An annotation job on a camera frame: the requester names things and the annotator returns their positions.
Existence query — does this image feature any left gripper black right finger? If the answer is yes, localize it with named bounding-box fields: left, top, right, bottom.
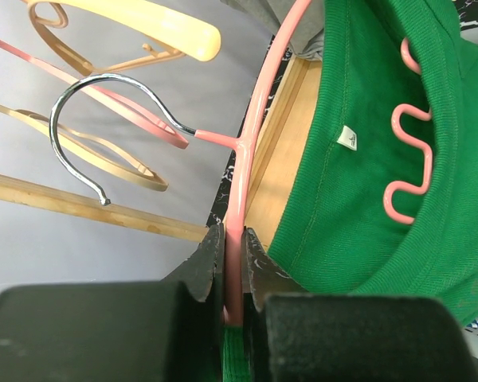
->
left=241, top=228, right=478, bottom=381

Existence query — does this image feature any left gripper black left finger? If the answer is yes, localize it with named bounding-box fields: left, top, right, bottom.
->
left=0, top=224, right=225, bottom=381

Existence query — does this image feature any green tank top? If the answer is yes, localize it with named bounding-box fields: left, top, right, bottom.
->
left=224, top=1, right=478, bottom=381

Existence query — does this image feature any pink hanger with green top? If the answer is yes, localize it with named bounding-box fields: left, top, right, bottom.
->
left=49, top=1, right=433, bottom=326

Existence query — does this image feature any wooden clothes rack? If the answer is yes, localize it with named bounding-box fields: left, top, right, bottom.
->
left=0, top=57, right=322, bottom=248

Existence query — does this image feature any cream wooden hanger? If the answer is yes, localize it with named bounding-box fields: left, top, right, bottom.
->
left=26, top=1, right=221, bottom=76

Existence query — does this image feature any grey tank top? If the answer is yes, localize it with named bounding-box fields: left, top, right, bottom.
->
left=222, top=0, right=324, bottom=60

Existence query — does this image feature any empty beige hanger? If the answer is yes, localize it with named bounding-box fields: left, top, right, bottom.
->
left=0, top=104, right=168, bottom=192

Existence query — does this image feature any black marble pattern mat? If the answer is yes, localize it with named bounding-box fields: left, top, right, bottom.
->
left=206, top=1, right=478, bottom=227

